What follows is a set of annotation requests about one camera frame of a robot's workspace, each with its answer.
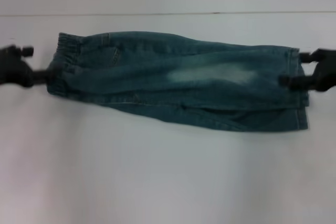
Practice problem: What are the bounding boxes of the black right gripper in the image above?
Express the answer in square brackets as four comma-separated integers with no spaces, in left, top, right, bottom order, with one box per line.
[278,47,336,94]

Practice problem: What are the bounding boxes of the blue denim shorts with cartoon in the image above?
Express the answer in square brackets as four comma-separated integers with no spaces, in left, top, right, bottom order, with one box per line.
[46,32,310,133]

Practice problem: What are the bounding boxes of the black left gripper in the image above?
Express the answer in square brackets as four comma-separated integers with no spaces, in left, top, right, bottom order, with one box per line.
[0,45,58,88]

